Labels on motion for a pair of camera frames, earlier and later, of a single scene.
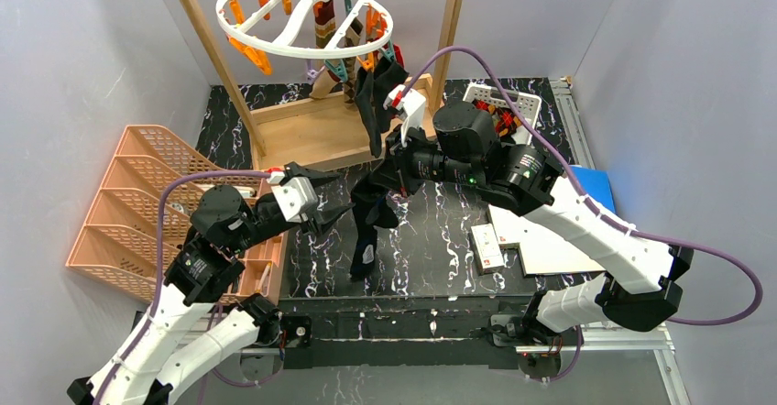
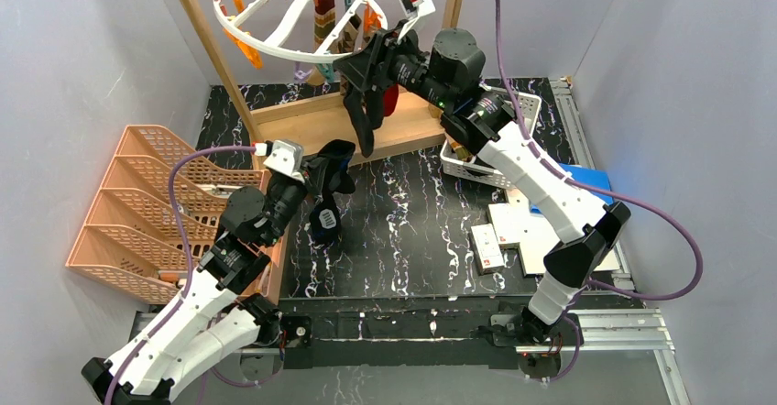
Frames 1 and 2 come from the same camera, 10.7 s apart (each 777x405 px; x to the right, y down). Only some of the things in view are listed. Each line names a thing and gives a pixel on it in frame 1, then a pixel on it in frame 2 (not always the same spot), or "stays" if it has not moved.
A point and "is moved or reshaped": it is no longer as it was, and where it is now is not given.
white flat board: x=544 y=249 stays
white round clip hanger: x=305 y=12 is moved or reshaped
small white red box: x=486 y=248 stays
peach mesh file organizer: x=118 y=243 stays
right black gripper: x=397 y=160 -> x=377 y=61
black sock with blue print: x=371 y=206 -> x=325 y=220
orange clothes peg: x=257 y=56 is moved or reshaped
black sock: x=366 y=97 is moved or reshaped
